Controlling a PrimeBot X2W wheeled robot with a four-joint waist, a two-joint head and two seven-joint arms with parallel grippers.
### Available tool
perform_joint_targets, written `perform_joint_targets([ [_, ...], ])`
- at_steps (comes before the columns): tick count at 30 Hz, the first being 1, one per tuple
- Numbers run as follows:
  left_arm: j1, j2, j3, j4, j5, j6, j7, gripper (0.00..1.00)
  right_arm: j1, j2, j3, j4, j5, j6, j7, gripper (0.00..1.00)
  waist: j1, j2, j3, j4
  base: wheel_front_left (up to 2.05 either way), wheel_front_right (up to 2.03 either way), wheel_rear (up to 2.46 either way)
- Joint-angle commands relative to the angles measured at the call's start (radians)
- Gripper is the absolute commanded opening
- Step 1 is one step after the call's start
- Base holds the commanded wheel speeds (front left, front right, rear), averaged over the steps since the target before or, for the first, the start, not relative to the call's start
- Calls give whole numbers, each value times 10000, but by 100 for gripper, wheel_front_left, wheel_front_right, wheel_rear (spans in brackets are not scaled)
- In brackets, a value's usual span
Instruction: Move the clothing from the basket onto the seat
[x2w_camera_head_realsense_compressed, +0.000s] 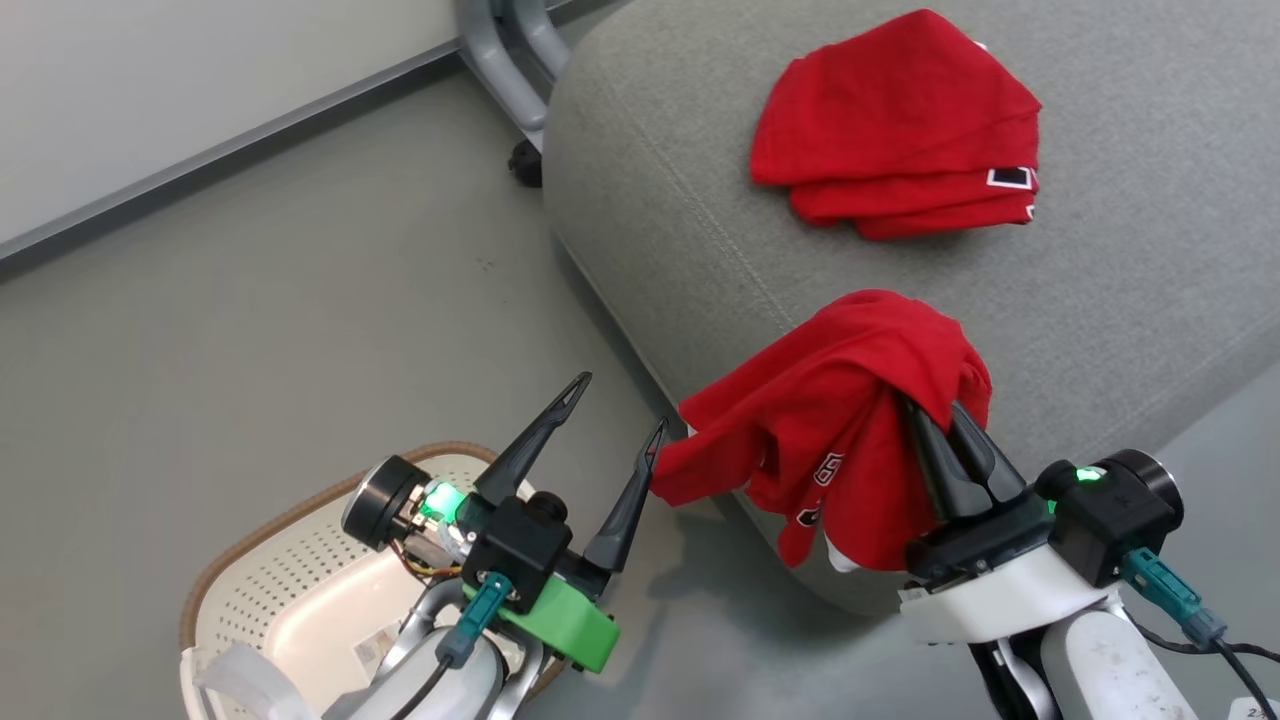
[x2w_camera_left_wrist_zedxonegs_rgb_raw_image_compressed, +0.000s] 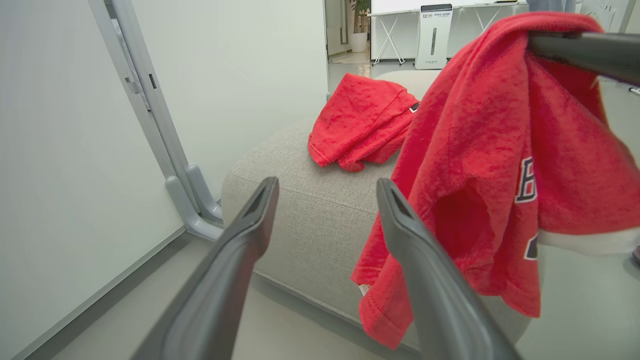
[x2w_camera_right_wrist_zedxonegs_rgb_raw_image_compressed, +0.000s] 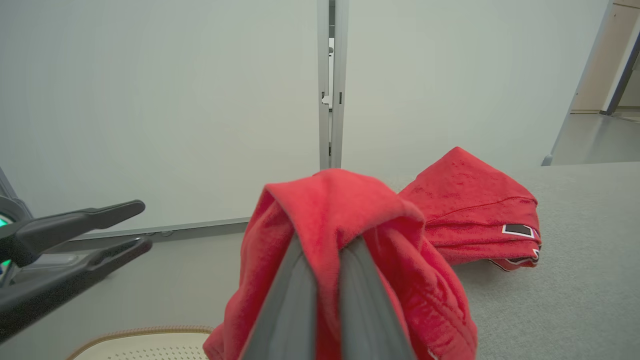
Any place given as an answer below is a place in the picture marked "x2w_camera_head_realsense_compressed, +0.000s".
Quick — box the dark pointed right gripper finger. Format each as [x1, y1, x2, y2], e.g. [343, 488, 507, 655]
[904, 396, 967, 524]
[948, 401, 1030, 512]

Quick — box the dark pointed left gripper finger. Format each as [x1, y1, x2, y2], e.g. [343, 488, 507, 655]
[583, 417, 670, 575]
[474, 372, 593, 507]

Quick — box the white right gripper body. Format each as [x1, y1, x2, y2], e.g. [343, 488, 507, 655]
[897, 490, 1123, 647]

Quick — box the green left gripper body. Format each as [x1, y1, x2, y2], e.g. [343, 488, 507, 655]
[342, 455, 621, 673]

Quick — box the red jersey with white trim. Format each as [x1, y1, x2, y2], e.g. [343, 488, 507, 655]
[648, 289, 995, 574]

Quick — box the red shirt with black patch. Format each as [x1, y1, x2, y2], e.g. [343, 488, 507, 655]
[750, 8, 1044, 242]

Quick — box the grey fabric sofa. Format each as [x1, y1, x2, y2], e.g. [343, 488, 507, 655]
[542, 0, 1280, 617]

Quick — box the white perforated laundry basket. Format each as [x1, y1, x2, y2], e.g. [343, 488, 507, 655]
[180, 441, 563, 720]

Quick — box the black caster wheel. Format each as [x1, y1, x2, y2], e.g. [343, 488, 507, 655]
[507, 139, 545, 190]

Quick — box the grey curved partition leg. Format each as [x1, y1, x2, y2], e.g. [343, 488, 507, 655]
[515, 0, 572, 83]
[456, 0, 547, 153]

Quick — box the teal plug black cable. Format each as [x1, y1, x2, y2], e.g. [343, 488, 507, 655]
[388, 573, 513, 720]
[1119, 547, 1280, 667]

